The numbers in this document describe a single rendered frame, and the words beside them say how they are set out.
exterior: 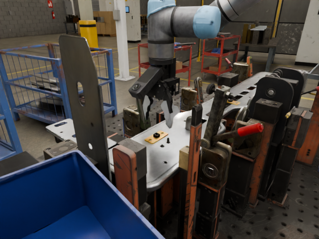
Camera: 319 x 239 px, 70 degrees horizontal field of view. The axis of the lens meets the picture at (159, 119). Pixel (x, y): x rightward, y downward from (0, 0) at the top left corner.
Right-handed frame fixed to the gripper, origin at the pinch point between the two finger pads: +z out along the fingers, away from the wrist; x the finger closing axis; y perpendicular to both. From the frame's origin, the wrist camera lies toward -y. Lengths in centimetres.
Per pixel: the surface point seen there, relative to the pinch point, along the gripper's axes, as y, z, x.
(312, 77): 51, -10, -33
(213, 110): -2.0, -10.2, -20.3
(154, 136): -0.8, 5.1, 0.3
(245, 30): 489, -2, 158
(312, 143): 65, 22, -39
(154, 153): -7.6, 5.7, -5.5
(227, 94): -1.0, -14.6, -22.7
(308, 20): 686, -21, 73
